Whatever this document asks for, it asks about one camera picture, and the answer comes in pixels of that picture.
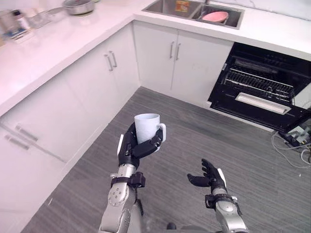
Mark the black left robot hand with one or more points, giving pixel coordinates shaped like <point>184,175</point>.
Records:
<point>143,149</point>

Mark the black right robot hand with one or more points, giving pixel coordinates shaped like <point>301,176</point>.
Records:
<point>211,175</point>

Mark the white ceramic mug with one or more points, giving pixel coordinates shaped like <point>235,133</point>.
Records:
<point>147,128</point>

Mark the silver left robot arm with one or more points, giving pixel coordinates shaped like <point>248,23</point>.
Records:
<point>120,201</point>

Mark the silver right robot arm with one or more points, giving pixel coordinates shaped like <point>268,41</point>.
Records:
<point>228,211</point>

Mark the white cabinet door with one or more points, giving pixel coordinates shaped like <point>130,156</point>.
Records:
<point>93,85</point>
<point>155,54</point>
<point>124,60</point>
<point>26,170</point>
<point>54,119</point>
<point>200,70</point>

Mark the dishwasher door with white tray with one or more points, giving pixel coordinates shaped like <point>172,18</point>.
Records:
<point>261,109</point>

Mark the black built-in dishwasher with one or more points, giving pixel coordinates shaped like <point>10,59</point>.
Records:
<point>262,85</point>

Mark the stainless steel double sink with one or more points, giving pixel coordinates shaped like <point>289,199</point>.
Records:
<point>194,13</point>

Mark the electronics box on floor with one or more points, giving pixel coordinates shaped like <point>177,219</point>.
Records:
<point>298,136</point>

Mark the orange sponge packet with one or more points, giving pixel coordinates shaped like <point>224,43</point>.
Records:
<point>180,4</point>

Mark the pink bowl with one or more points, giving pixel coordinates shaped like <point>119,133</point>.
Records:
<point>215,16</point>

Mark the stainless steel pan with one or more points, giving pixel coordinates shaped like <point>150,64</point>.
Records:
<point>79,6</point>

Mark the clear glass jar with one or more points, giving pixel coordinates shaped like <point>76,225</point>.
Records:
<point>39,19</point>

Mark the dark-capped seasoning bottle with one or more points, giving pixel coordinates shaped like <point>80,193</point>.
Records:
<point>20,20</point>

